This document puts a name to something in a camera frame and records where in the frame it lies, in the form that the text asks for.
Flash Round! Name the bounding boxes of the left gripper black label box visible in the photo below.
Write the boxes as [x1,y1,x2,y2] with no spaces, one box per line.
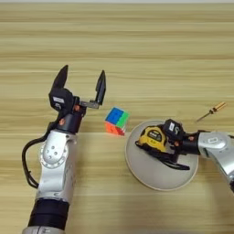
[48,87,75,112]

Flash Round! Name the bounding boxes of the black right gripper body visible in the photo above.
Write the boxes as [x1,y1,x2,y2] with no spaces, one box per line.
[167,132,205,157]

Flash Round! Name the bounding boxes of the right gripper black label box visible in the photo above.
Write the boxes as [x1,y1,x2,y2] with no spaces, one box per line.
[162,118,186,143]

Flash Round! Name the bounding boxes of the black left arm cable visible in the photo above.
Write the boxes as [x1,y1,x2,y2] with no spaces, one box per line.
[20,122,58,189]

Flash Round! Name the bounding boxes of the multicolour puzzle cube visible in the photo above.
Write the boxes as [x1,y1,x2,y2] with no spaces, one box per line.
[104,105,131,137]

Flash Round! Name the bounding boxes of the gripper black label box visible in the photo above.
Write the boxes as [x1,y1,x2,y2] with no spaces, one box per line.
[48,87,75,112]
[162,118,186,143]

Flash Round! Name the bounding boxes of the small orange handle screwdriver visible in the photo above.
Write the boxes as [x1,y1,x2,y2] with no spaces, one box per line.
[195,101,228,123]

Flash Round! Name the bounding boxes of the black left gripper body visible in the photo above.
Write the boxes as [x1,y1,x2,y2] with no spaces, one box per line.
[55,101,101,135]

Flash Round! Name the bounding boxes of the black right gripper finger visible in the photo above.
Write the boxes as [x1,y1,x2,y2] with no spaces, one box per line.
[157,150,181,165]

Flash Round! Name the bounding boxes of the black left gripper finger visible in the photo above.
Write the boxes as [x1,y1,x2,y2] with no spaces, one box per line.
[94,69,107,106]
[51,64,69,91]

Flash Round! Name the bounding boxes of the round white plate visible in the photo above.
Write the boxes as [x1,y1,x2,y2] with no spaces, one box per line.
[124,119,199,192]

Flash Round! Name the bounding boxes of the yellow tape measure black strap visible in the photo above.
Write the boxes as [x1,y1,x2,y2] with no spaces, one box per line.
[134,125,191,171]

